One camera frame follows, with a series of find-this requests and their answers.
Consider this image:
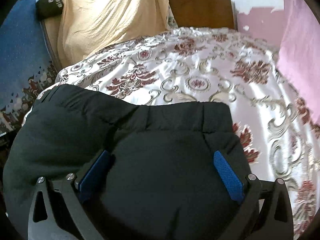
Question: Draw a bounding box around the black padded jacket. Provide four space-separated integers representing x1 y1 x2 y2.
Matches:
3 85 251 239

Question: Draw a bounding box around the floral satin bedspread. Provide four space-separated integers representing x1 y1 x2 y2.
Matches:
36 28 319 239

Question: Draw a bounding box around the pink curtain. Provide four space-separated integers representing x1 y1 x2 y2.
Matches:
277 0 319 123

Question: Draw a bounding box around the blue fabric wardrobe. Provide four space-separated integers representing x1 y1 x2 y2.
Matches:
1 0 57 133

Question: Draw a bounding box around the wooden headboard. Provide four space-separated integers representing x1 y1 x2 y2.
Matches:
169 0 235 29

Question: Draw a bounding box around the yellow hanging sheet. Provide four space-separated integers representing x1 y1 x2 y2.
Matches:
57 0 169 67

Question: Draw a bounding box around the black hanging bag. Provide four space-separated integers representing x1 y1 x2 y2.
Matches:
36 0 64 21

